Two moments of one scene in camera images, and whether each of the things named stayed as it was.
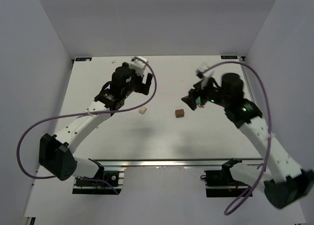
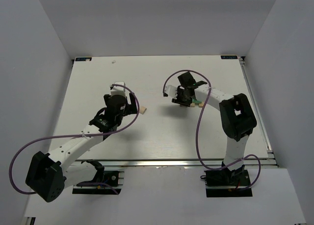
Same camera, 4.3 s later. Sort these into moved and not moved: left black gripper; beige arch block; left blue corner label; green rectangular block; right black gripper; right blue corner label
Moved: left black gripper; right black gripper
Not moved: green rectangular block; beige arch block; right blue corner label; left blue corner label
